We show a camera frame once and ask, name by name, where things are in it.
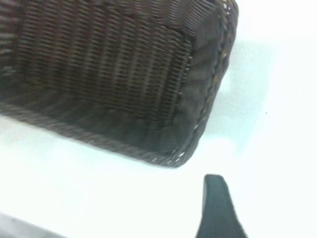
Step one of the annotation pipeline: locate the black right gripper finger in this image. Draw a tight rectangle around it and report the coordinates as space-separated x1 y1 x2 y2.
195 174 250 238

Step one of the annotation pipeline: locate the dark brown woven wicker basket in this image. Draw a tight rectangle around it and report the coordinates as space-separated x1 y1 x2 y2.
0 0 240 169

